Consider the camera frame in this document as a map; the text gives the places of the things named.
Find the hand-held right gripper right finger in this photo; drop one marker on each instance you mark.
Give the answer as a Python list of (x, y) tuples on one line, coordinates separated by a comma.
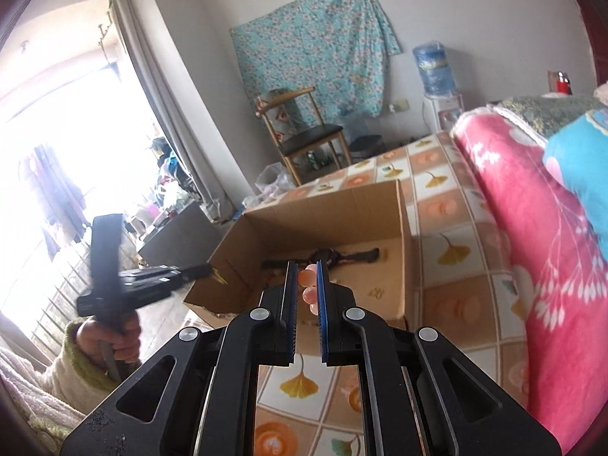
[(323, 313)]

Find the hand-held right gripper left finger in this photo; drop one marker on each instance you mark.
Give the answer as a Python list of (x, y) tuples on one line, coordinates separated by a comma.
[(290, 313)]

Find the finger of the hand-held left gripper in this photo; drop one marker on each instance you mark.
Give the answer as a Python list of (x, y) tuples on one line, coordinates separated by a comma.
[(166, 271), (156, 287)]

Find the dark blue smartwatch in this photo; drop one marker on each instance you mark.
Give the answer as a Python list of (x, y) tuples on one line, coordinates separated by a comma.
[(351, 256)]

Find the brown cardboard box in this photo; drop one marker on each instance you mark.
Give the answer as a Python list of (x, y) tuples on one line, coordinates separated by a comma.
[(332, 209)]

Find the person's left forearm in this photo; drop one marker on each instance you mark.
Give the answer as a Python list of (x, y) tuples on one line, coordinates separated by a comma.
[(71, 380)]

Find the person's left hand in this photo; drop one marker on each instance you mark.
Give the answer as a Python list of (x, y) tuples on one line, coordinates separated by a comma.
[(130, 344)]

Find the dark cabinet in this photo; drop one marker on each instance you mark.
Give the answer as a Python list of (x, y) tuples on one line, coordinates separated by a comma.
[(175, 237)]

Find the hanging clothes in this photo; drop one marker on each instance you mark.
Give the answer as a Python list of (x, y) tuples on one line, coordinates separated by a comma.
[(57, 199)]

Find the pile of clothes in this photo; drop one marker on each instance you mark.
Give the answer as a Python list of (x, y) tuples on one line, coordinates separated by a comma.
[(168, 161)]

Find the clear plastic bag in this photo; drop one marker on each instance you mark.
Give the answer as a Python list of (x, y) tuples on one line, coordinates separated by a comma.
[(275, 180)]

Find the grey curtain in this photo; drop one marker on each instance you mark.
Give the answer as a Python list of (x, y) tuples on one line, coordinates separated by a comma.
[(166, 118)]

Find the green can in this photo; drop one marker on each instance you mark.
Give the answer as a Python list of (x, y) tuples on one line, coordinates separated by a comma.
[(311, 159)]

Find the dark bin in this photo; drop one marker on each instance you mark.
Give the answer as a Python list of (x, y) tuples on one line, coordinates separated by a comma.
[(366, 149)]

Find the wooden chair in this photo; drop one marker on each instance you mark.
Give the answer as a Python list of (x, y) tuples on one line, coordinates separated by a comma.
[(308, 135)]

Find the pink floral blanket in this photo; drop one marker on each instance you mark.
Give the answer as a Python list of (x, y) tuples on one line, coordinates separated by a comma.
[(522, 228)]

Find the white water dispenser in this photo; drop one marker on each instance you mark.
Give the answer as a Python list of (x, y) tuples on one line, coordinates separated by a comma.
[(444, 114)]

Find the green patterned cushion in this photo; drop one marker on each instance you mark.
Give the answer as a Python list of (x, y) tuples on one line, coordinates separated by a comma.
[(546, 114)]

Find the blue pillow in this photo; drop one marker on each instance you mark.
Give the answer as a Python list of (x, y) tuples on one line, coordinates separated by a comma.
[(584, 166)]

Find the red jar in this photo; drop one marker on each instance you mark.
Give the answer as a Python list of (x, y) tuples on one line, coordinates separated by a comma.
[(563, 83)]

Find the dark red wooden door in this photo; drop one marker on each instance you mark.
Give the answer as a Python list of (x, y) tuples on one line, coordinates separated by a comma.
[(591, 23)]

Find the wall socket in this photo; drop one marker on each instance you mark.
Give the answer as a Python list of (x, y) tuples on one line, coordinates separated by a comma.
[(400, 106)]

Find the floral wall cloth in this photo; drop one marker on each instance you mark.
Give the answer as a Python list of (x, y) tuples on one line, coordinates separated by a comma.
[(323, 47)]

